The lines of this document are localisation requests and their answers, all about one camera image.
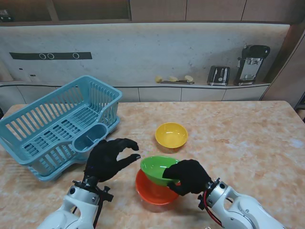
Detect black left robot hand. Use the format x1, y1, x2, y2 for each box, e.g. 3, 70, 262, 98
83, 138, 141, 183

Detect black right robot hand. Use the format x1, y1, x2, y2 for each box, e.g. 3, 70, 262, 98
162, 159, 213, 197

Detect green plastic bowl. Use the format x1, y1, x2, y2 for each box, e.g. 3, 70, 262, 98
140, 155, 182, 187

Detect orange plastic bowl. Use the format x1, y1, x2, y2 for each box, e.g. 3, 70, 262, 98
135, 168, 181, 205

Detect yellow plastic bowl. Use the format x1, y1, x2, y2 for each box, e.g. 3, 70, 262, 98
155, 122, 189, 149

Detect light blue plastic dish rack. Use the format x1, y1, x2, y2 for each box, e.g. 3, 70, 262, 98
0, 75, 123, 182

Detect grey counter with drawers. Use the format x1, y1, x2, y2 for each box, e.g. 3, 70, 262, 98
0, 81, 272, 105

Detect dark cutting board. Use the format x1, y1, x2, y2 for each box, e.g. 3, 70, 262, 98
160, 80, 195, 84

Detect black silver toaster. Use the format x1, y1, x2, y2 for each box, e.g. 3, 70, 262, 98
206, 65, 231, 86

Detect black silver coffee machine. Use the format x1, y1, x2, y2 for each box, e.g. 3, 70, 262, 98
234, 42, 271, 86

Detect dark furniture piece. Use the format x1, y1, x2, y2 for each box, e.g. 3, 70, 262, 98
295, 92, 305, 120

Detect red right wrist cable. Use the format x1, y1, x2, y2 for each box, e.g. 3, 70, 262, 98
197, 190, 224, 226

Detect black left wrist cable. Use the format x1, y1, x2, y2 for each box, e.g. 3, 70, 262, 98
92, 190, 105, 227

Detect black wall socket rail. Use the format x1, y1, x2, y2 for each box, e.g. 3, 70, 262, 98
9, 52, 92, 60

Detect wooden wall cabinets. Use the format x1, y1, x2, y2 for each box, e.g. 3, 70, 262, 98
0, 0, 305, 24

